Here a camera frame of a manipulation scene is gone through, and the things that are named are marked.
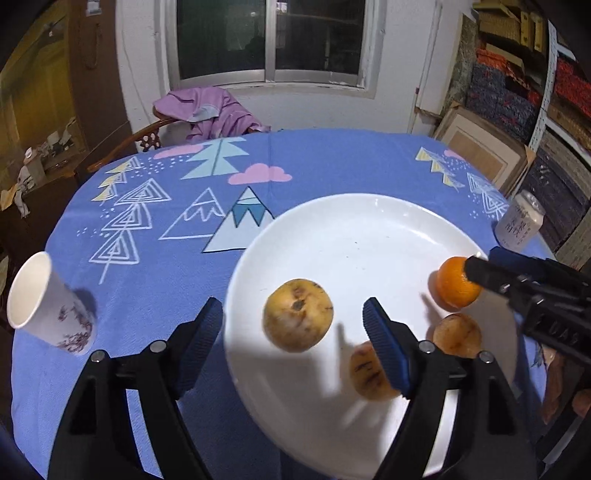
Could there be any wooden chair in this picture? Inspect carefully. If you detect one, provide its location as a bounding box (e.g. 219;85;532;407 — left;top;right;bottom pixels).
87;117;185;174

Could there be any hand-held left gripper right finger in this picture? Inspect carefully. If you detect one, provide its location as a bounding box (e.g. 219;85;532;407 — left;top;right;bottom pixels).
362;296;539;480

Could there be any purple jacket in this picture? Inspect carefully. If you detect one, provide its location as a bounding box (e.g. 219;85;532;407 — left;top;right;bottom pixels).
154;87;271;141

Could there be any wooden glass cabinet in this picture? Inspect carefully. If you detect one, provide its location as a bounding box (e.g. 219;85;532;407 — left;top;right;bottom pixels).
0;0;134;222

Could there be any white paper cup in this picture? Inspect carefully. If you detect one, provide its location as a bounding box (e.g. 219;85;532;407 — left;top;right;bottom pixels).
7;251;98;356

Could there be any wooden framed panel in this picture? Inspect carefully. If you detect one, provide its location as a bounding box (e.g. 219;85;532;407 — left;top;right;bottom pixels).
434;106;536;197

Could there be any white drink can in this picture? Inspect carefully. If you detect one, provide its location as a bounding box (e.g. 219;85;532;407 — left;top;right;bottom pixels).
495;190;546;252

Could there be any window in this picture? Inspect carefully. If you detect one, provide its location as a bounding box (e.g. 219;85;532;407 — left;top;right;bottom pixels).
166;0;384;97

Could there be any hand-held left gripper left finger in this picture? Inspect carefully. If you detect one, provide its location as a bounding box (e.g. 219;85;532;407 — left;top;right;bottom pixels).
48;296;223;480

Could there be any yellow pear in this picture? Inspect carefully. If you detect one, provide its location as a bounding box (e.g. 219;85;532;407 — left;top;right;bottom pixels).
263;278;334;354
348;340;402;401
431;313;483;360

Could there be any white oval plate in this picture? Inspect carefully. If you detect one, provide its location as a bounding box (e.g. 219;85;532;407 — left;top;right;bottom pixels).
224;194;525;478

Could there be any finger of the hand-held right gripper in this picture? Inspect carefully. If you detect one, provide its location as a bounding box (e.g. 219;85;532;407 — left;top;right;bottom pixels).
489;247;591;302
464;255;591;315

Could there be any blue printed tablecloth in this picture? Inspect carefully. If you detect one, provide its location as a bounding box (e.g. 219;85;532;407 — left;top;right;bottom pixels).
10;129;559;480

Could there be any orange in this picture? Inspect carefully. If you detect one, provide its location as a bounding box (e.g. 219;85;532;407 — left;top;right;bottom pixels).
435;256;483;310

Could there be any white metal shelf rack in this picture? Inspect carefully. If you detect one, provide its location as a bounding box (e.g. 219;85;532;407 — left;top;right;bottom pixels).
529;18;591;155

